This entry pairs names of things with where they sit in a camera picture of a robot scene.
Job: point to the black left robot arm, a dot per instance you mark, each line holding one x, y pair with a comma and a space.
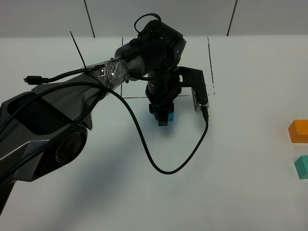
46, 128

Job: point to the orange block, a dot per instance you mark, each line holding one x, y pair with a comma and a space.
298, 131

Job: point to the green block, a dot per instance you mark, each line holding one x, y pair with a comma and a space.
301, 165

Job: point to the blue block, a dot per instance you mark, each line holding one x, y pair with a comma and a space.
171, 116

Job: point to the black cable tie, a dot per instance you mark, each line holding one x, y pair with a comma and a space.
78, 50

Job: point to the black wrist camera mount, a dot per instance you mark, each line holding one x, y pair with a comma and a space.
194, 79

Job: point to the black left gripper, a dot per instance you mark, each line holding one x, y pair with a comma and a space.
161, 93

